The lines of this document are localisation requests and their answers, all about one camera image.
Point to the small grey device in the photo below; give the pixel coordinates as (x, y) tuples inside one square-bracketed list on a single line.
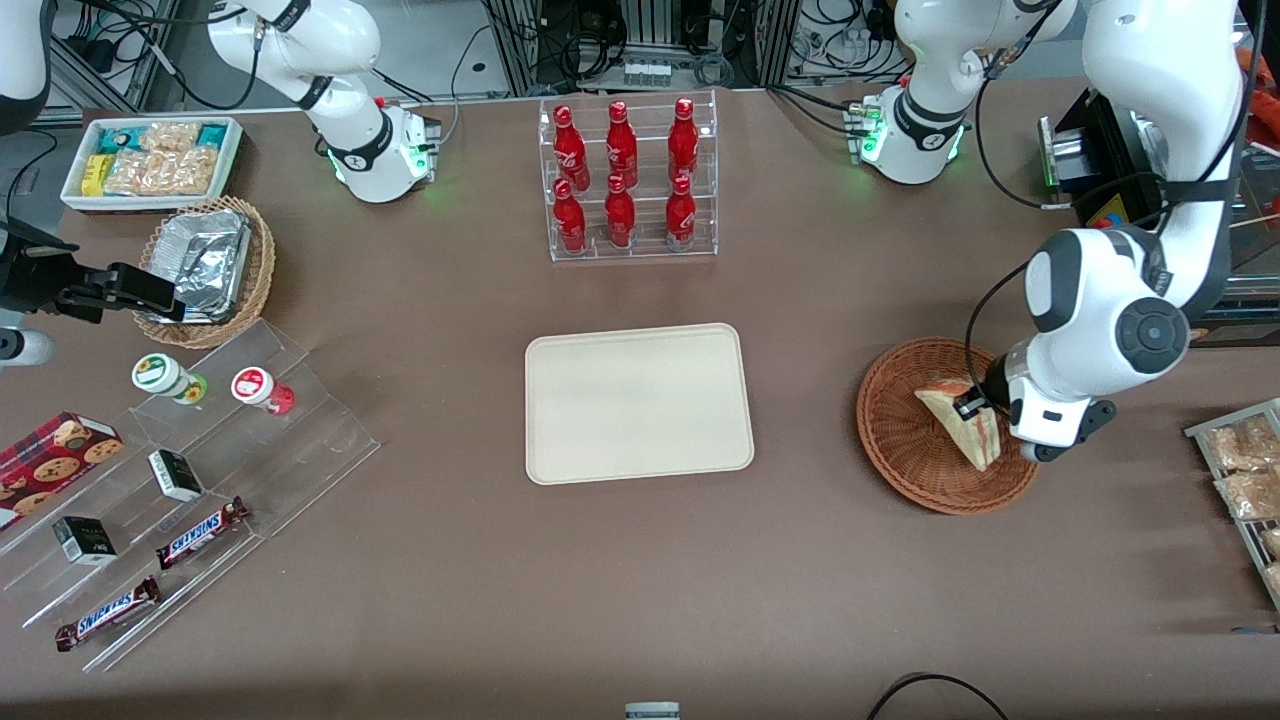
[(652, 712)]

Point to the large clear cracker bag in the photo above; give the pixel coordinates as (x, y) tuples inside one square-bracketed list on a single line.
[(165, 173)]

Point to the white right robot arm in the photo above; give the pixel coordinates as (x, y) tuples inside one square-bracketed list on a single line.
[(360, 150)]

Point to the snickers bar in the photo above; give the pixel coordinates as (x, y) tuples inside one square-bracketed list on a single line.
[(108, 613), (200, 533)]

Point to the clear bag of pastries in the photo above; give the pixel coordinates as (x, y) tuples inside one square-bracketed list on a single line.
[(1250, 495), (1272, 542), (1274, 578), (1245, 443)]

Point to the triangle sandwich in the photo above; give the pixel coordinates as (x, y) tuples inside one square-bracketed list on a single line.
[(975, 445)]

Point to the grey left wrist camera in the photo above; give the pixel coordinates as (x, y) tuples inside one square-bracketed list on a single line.
[(1030, 425)]

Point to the brown round wicker basket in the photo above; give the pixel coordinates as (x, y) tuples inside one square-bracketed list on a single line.
[(900, 450)]

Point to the clear acrylic bottle rack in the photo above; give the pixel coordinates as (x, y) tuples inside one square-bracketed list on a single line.
[(650, 245)]

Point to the white rectangular bin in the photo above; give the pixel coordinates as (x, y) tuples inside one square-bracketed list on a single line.
[(235, 165)]

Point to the red label yogurt cup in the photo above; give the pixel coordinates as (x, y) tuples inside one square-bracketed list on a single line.
[(255, 385)]

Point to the aluminium frame rack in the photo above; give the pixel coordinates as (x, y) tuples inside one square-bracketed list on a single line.
[(760, 40)]

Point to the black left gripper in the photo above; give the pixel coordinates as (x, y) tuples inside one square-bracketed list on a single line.
[(995, 385)]

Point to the cream plastic tray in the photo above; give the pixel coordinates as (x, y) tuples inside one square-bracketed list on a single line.
[(640, 405)]

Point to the small black box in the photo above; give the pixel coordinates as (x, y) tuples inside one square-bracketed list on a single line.
[(85, 540), (175, 475)]

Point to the light tan wicker basket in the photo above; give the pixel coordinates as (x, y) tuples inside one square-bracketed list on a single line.
[(262, 265)]

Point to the green label yogurt cup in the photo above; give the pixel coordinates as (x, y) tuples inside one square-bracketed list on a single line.
[(158, 373)]

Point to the black food warmer machine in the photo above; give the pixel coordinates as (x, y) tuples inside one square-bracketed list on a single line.
[(1075, 160)]

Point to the red cola bottle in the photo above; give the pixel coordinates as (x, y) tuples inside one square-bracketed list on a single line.
[(570, 220), (681, 215), (620, 215), (683, 140), (570, 150), (621, 145)]

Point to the teal snack packet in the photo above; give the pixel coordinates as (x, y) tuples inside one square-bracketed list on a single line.
[(118, 140), (212, 135)]

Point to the aluminium foil tray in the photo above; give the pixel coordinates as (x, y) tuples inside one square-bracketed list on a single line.
[(205, 260)]

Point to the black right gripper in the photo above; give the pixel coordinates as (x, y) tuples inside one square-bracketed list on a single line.
[(38, 277)]

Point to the clear acrylic stepped shelf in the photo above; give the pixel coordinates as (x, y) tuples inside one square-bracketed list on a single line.
[(300, 450)]

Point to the small clear cracker bag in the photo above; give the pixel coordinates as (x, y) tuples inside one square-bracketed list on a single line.
[(170, 137)]

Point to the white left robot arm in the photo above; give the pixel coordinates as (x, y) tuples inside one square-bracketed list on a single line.
[(1090, 310)]

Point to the yellow snack packet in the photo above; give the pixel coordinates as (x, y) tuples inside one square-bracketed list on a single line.
[(95, 175)]

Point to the red tartan cookie box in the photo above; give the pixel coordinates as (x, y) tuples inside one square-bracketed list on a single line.
[(50, 465)]

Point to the white power strip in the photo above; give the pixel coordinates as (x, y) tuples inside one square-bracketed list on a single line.
[(647, 73)]

